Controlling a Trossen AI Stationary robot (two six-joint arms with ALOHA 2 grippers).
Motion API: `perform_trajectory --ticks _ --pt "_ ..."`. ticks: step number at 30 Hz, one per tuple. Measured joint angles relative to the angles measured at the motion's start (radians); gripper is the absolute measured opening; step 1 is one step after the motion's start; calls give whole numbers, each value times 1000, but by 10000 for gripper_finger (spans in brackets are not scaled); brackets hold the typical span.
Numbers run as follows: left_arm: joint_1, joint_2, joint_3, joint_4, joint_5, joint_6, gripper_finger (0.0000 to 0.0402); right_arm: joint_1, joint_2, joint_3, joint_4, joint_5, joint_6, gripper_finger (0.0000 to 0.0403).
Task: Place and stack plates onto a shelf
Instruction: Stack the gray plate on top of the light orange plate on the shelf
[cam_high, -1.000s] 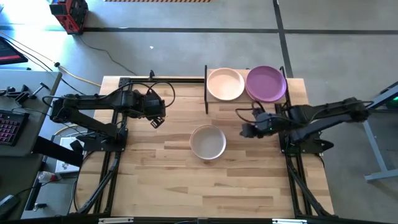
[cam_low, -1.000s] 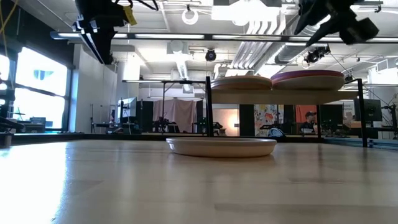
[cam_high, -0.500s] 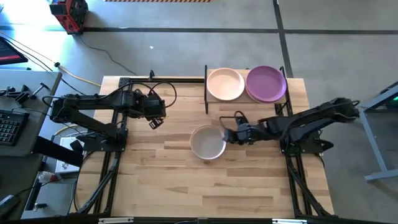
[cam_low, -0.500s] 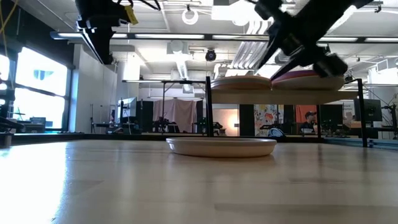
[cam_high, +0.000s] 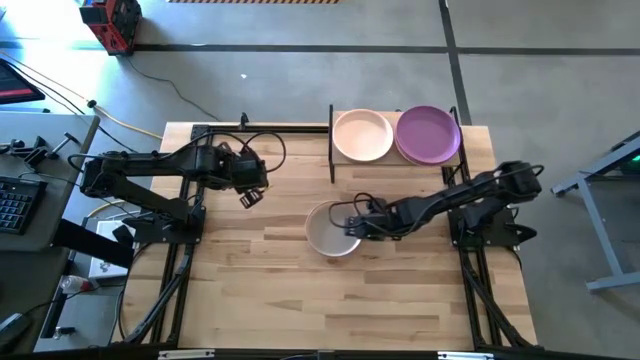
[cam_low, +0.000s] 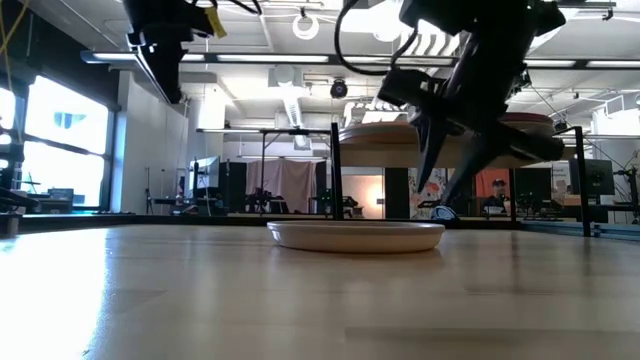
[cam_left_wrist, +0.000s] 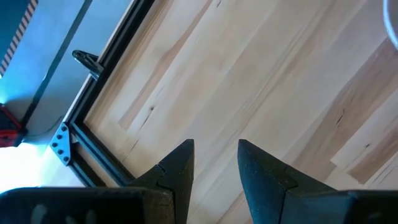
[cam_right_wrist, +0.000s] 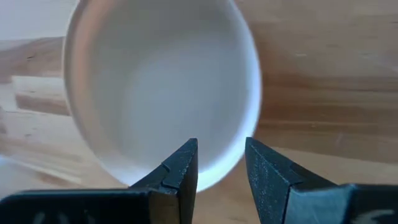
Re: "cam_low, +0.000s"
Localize white globe lamp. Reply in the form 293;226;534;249
292;7;321;41

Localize black overhead light bar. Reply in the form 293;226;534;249
79;49;640;70

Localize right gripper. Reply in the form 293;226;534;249
377;33;565;207

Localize black panel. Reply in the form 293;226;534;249
384;167;410;220
509;167;553;214

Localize computer monitor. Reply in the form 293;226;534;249
188;155;222;191
569;158;616;197

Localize yellow tag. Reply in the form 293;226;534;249
203;5;228;40

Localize black cabinet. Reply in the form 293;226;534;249
219;160;248;211

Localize orange panel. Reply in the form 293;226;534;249
472;167;510;216

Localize beige curtain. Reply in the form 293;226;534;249
245;158;318;213

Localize distant black rig frame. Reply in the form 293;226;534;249
195;127;332;214

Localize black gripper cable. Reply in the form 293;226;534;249
333;0;417;77

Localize large window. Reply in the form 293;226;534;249
0;74;117;212

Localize black table edge rail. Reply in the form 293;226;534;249
0;213;522;232

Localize cream plate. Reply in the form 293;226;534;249
266;220;447;254

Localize distant black robot arms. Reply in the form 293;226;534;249
248;187;290;213

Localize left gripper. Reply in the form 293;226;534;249
122;0;217;105

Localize person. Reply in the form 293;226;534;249
480;177;509;216

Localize floral print panel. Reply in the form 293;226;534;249
408;167;447;220

